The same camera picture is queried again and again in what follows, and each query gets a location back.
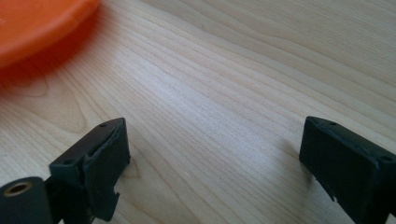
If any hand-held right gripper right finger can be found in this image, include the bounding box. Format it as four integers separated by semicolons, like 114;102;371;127
298;116;396;224

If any orange plastic plate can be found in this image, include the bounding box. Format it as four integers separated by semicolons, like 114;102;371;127
0;0;102;70

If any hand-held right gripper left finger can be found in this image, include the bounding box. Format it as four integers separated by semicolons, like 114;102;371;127
49;117;132;224

